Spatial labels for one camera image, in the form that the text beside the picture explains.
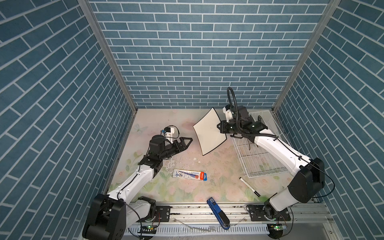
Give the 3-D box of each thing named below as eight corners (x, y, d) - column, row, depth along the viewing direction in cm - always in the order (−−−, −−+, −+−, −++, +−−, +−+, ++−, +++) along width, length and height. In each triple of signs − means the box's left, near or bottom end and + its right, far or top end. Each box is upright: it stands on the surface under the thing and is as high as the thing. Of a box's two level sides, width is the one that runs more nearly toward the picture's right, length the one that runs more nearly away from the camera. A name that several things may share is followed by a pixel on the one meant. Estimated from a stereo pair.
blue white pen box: (172, 177, 88) (171, 175, 86) (173, 169, 91) (173, 168, 89) (207, 181, 87) (207, 179, 85) (207, 173, 90) (207, 172, 88)
